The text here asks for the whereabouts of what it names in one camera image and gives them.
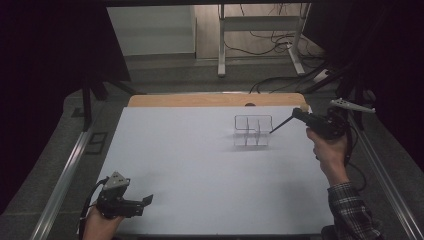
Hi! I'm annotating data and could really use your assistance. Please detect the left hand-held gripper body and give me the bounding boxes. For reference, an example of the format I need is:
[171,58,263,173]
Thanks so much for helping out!
[95,171,145,220]

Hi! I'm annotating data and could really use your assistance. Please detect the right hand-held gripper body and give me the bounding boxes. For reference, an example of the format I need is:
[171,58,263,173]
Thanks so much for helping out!
[304,97,377,141]

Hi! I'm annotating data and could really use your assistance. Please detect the dark pen with orange tip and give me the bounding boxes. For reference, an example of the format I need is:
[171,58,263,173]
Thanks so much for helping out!
[269,103,310,135]

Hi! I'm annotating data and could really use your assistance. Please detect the clear acrylic organizer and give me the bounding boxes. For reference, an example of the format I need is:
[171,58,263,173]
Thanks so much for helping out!
[232,114,275,148]

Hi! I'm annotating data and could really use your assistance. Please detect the person's left hand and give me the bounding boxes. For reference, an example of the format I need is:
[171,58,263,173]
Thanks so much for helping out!
[81,203,126,240]

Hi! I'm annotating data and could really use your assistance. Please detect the person's right hand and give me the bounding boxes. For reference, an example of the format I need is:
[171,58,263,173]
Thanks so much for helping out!
[305,127,350,187]

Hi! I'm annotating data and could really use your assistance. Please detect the white power strip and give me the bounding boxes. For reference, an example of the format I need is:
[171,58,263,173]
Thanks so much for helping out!
[312,68,332,84]

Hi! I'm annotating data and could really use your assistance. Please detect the black metal stand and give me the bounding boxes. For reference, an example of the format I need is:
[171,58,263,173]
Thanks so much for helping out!
[79,74,138,132]
[303,63,368,131]

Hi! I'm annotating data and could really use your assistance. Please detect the white table sheet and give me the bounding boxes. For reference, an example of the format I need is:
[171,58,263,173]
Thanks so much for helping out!
[99,105,334,236]

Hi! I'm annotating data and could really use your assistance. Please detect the dark floor plate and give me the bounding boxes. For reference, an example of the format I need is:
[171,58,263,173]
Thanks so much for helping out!
[84,131,108,155]

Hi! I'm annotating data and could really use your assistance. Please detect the white cabinet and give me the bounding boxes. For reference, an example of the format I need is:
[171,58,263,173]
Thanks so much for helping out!
[106,5,198,57]

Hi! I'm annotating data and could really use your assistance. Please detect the left hand-held gripper cable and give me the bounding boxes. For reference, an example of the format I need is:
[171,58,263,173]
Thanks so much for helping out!
[78,177,110,240]

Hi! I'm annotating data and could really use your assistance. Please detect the hand-held gripper cable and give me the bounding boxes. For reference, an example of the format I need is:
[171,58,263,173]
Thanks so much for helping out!
[78,177,110,240]
[343,128,368,193]

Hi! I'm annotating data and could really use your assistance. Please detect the aluminium rail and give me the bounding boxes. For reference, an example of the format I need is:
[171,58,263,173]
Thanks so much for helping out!
[346,111,424,240]
[30,130,92,240]

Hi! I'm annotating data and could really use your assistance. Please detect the right hand-held gripper cable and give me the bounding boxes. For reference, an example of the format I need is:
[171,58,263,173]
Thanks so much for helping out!
[343,128,368,193]

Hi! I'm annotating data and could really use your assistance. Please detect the black floor cables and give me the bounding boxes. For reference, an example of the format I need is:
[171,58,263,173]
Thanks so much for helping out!
[218,3,331,95]

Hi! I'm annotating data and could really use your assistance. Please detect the white metal desk frame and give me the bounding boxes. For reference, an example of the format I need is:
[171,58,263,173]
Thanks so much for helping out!
[217,3,313,78]

